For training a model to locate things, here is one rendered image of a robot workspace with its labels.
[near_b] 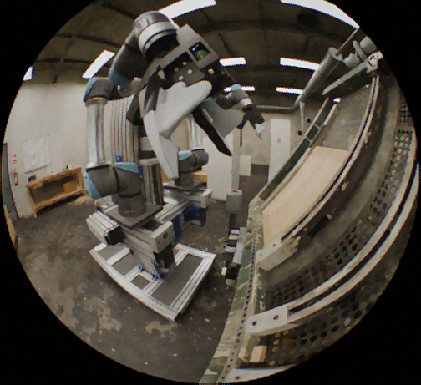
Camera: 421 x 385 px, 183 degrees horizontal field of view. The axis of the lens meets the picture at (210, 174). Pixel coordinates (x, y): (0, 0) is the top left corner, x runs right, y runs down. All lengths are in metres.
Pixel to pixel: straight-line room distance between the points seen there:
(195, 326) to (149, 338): 0.42
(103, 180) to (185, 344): 1.28
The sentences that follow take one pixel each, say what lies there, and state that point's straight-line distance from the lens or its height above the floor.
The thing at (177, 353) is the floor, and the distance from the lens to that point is 1.37.
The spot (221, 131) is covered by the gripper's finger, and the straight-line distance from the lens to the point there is 0.22.
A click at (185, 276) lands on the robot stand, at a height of 0.21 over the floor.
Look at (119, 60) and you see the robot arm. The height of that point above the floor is 1.53.
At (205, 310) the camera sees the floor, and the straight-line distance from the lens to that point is 1.44.
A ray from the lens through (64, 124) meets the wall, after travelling 5.30.
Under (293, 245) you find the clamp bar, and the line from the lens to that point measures 0.53.
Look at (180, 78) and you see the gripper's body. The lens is 0.17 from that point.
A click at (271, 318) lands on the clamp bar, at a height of 0.99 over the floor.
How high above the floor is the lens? 1.35
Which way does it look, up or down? 13 degrees down
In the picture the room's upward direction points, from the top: straight up
